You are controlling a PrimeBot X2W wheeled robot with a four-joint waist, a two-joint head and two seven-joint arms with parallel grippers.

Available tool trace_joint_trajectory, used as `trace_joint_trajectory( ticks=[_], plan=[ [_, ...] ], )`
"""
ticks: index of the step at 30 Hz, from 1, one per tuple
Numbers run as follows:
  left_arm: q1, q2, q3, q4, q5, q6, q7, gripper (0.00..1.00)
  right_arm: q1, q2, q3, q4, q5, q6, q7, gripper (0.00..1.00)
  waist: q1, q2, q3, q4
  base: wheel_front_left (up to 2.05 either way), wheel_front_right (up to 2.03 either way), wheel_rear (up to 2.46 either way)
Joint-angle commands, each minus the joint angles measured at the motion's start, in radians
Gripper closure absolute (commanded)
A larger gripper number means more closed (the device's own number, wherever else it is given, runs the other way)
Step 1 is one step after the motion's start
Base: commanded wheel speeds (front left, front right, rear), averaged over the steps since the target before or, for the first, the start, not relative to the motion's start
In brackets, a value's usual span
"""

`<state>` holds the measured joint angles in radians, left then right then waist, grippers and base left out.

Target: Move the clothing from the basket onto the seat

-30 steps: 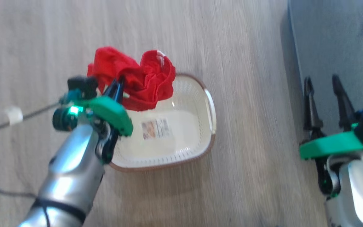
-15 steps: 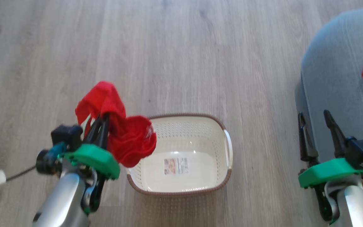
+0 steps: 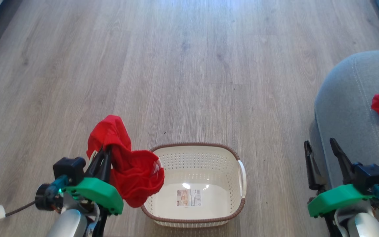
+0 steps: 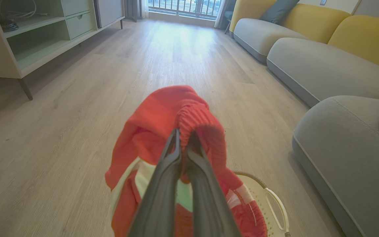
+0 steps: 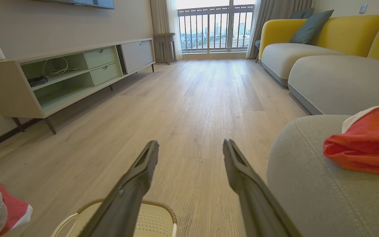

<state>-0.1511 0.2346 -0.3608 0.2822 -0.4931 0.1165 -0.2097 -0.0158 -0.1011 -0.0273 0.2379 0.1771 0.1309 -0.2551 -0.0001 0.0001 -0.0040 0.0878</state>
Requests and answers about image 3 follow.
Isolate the grey fabric sofa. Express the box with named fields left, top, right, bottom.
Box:
left=309, top=50, right=379, bottom=237

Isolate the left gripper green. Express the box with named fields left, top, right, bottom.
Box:
left=35, top=146, right=124, bottom=216

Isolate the cream laundry basket brown rim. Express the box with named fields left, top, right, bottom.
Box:
left=140, top=142, right=247, bottom=228

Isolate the printed sticker label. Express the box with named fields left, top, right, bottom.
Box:
left=176, top=189, right=202, bottom=207

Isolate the large plain red garment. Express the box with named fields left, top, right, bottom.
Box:
left=87, top=115, right=165, bottom=208

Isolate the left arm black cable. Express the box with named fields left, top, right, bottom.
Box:
left=0, top=174, right=69, bottom=226

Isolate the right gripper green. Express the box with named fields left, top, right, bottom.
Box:
left=304, top=138, right=379, bottom=219

